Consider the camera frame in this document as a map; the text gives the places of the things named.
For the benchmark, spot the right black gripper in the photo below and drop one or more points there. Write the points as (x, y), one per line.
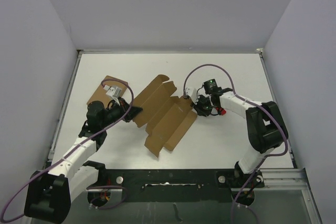
(200, 110)

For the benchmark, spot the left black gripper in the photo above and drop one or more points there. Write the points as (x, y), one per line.
(124, 105)

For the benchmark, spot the brown cardboard box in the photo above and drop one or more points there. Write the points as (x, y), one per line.
(167, 117)
(100, 94)

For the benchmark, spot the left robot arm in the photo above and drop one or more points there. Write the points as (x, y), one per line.
(52, 191)

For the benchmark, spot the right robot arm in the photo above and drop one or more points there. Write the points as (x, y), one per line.
(265, 126)

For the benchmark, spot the folded brown cardboard box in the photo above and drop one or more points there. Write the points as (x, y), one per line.
(100, 94)

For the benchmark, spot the red rectangular block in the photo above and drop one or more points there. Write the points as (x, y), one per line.
(221, 111)

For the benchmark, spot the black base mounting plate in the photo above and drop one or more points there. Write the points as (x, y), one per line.
(174, 185)

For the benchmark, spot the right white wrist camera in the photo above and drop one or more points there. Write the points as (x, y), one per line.
(191, 93)

